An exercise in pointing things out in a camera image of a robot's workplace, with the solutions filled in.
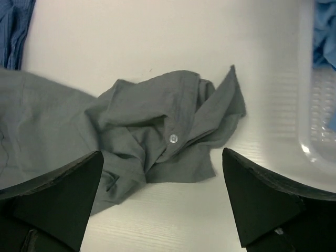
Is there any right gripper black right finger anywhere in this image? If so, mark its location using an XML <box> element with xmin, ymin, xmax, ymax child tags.
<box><xmin>222</xmin><ymin>148</ymin><xmax>335</xmax><ymax>252</ymax></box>

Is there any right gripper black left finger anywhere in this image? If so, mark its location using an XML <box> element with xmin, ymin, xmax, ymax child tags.
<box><xmin>1</xmin><ymin>151</ymin><xmax>104</xmax><ymax>251</ymax></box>

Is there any grey long sleeve shirt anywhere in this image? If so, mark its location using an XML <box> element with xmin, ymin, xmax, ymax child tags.
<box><xmin>1</xmin><ymin>67</ymin><xmax>246</xmax><ymax>214</ymax></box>

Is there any white plastic basket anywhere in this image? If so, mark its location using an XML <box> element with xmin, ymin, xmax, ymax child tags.
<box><xmin>296</xmin><ymin>0</ymin><xmax>336</xmax><ymax>165</ymax></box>

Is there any folded dark blue checked shirt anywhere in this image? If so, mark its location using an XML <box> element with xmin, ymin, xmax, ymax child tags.
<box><xmin>1</xmin><ymin>0</ymin><xmax>36</xmax><ymax>70</ymax></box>

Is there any crumpled light blue shirt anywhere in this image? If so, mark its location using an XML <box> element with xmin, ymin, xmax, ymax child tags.
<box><xmin>312</xmin><ymin>1</ymin><xmax>335</xmax><ymax>70</ymax></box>

